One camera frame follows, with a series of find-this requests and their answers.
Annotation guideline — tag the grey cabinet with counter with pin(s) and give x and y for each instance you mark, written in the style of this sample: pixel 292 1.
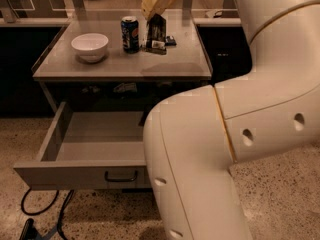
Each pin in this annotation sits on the grey cabinet with counter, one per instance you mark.
pixel 184 62

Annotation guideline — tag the black drawer handle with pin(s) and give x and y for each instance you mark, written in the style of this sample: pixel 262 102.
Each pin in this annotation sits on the black drawer handle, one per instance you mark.
pixel 121 178

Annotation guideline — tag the black plug on floor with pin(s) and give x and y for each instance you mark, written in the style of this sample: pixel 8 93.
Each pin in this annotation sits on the black plug on floor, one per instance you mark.
pixel 28 232

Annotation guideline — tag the white ceramic bowl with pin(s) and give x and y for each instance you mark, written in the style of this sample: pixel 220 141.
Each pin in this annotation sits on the white ceramic bowl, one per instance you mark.
pixel 90 47

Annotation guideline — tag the blue pepsi can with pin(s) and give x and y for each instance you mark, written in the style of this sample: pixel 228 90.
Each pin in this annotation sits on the blue pepsi can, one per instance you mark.
pixel 130 34

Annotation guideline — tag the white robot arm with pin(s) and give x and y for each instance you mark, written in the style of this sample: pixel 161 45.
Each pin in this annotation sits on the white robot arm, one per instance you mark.
pixel 192 138

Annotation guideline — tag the open grey top drawer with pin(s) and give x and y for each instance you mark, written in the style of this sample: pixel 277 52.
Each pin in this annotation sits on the open grey top drawer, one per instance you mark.
pixel 80 147

